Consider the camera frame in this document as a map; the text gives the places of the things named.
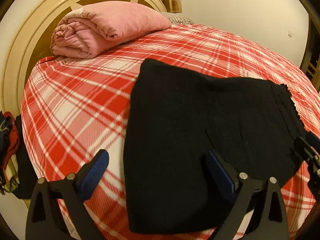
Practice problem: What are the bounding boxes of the black pants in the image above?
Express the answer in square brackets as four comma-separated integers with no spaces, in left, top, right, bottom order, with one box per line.
[123,59,305,234]

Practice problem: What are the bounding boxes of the clothes pile beside bed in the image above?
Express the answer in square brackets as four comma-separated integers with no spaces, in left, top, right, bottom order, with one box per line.
[1,112,37,200]

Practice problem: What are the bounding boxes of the brown wooden door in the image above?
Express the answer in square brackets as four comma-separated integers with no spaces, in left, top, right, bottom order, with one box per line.
[299,15,320,92]

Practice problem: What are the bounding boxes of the red plaid bed blanket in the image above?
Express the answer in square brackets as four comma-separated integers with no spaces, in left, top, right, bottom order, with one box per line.
[21,24,319,239]

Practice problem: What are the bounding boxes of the grey striped pillow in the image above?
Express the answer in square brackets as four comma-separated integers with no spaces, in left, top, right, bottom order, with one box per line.
[160,12,194,25]

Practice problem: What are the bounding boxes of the pink folded quilt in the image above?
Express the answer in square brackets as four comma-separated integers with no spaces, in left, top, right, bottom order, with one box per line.
[50,1,171,59]

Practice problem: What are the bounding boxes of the cream wooden headboard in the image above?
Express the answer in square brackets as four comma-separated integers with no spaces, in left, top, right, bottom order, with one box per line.
[1,0,166,116]

